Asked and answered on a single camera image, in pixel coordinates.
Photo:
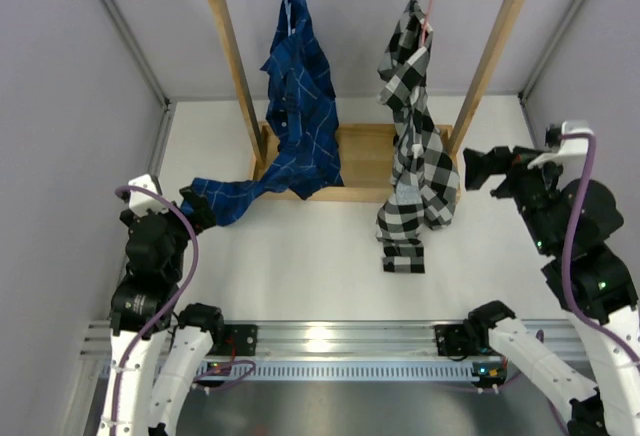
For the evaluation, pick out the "light blue hanger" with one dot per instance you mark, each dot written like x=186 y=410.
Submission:
x=288 y=13

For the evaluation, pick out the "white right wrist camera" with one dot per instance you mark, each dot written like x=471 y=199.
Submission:
x=564 y=141

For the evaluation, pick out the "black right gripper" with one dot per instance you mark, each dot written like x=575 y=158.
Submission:
x=479 y=166

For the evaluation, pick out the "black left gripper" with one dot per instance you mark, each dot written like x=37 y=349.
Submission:
x=202 y=215

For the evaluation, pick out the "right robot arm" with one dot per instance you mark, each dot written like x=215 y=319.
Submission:
x=593 y=286

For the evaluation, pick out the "pink wire hanger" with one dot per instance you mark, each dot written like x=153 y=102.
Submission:
x=430 y=6

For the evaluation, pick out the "slotted cable duct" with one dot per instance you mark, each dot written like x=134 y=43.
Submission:
x=361 y=371

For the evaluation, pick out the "aluminium frame post left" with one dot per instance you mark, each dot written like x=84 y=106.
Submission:
x=136 y=54

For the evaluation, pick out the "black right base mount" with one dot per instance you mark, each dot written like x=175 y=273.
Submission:
x=460 y=341

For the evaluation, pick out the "aluminium frame post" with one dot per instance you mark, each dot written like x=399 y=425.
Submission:
x=568 y=16
x=136 y=54

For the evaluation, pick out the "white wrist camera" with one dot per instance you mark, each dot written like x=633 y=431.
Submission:
x=143 y=203
x=564 y=141

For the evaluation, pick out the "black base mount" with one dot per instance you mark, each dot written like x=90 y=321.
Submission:
x=460 y=341
x=239 y=340

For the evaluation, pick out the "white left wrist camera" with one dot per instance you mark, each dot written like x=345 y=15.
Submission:
x=143 y=203

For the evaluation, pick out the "aluminium frame post right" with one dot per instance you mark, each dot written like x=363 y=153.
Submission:
x=568 y=16

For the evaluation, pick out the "blue plaid shirt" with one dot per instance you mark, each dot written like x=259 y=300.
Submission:
x=302 y=113

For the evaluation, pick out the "aluminium mounting rail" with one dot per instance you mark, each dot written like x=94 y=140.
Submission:
x=354 y=339

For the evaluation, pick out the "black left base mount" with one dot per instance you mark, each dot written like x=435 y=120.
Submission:
x=239 y=340

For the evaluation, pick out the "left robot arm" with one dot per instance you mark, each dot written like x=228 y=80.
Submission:
x=154 y=353

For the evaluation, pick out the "black white checkered shirt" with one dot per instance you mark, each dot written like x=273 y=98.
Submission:
x=424 y=178

